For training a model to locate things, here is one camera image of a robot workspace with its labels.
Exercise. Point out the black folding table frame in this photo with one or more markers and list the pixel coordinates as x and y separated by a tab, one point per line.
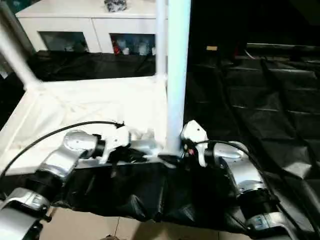
48	218

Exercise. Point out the white plastic table leg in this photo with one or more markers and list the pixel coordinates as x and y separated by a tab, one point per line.
176	75
15	57
160	37

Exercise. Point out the white glass-door cabinet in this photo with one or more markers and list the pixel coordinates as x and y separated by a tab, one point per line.
75	22

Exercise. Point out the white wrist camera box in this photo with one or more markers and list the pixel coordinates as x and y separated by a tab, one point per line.
117	137
197	130

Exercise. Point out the grey curtain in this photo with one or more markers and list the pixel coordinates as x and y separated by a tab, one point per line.
12	15

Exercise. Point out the black glossy tv stand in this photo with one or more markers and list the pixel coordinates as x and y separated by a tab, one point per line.
282	47

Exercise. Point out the black left robot foot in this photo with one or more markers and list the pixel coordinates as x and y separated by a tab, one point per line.
111	237

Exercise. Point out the black speaker box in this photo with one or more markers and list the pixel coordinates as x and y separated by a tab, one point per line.
217	25

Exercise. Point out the white upturned plastic table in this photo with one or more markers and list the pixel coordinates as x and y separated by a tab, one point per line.
75	100

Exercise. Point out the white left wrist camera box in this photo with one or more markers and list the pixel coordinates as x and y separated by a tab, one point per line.
117	137

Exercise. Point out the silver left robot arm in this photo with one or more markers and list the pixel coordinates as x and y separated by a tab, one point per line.
62	155

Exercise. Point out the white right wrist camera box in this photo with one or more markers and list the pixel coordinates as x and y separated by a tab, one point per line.
197	130

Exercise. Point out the black glossy mat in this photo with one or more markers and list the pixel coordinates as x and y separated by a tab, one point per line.
250	100

